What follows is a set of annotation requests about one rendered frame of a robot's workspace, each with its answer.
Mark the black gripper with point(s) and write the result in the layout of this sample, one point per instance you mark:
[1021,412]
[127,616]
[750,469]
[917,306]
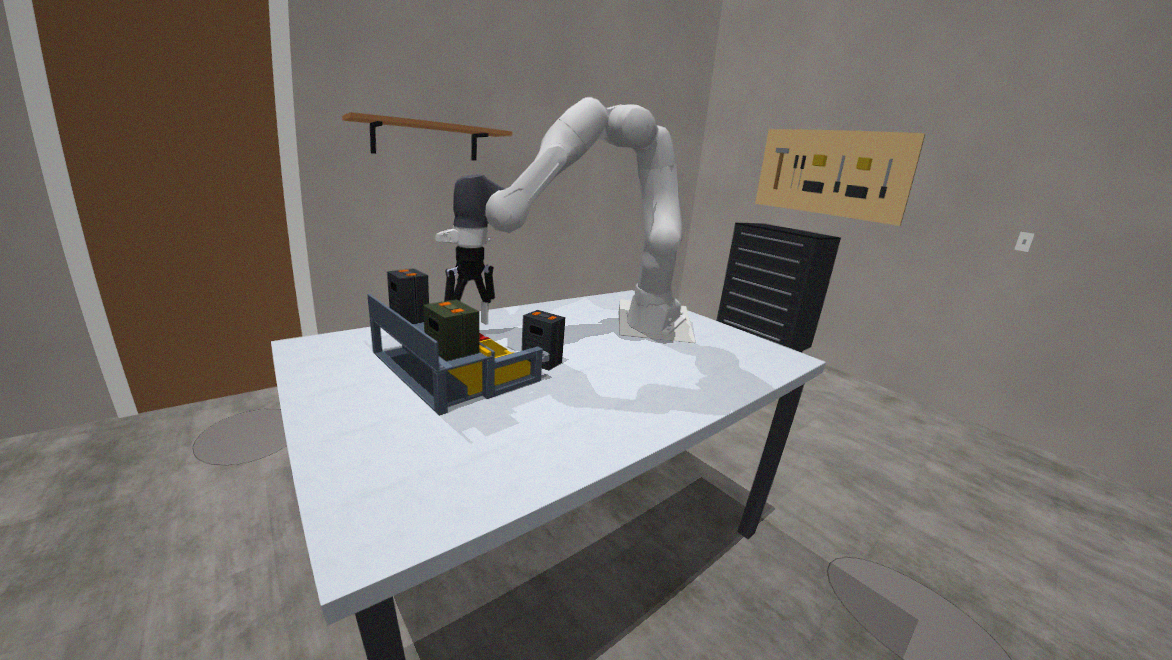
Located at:
[468,269]

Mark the yellow open bin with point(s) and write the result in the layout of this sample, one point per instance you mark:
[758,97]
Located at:
[471,375]

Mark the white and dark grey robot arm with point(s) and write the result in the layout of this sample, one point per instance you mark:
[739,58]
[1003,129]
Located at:
[478,201]

